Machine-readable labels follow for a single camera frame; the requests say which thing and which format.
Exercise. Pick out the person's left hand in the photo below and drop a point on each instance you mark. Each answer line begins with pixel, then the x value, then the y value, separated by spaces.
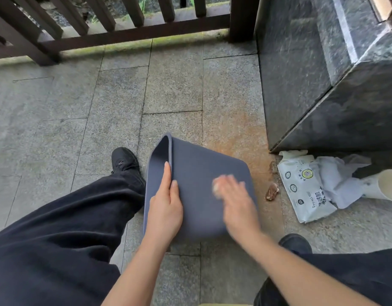
pixel 164 216

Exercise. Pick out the person's right hand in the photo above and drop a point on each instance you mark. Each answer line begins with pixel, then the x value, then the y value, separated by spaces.
pixel 240 213

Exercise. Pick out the white wet wipe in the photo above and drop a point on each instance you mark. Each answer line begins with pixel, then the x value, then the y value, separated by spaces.
pixel 336 181
pixel 217 187

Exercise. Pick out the brown wipe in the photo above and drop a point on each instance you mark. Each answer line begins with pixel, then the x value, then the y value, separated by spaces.
pixel 271 192

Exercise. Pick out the dark blue plastic bin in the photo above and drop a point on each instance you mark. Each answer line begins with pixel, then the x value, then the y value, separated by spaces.
pixel 196 168

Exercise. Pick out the white wet wipes packet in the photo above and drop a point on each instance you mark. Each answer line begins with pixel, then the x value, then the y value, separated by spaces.
pixel 298 191

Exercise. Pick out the person's left forearm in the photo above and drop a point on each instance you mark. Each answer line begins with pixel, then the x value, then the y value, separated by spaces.
pixel 135 280

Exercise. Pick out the person's right forearm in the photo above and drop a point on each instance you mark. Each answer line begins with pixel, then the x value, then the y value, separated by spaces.
pixel 294 277

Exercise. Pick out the person's black left shoe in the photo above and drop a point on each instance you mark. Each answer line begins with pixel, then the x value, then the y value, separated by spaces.
pixel 124 160

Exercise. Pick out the person's black trousers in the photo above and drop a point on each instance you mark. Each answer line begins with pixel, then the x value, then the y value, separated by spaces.
pixel 49 245

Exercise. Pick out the white paper cup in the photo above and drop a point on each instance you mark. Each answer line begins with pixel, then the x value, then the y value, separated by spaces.
pixel 387 184

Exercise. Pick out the grey granite plinth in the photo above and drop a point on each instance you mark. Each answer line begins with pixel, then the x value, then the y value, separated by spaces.
pixel 310 76

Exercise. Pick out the dark wooden railing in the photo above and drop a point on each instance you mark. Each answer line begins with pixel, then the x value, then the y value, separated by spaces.
pixel 243 19

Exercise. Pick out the brass trim strip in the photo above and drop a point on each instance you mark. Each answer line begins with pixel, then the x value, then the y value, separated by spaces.
pixel 379 6

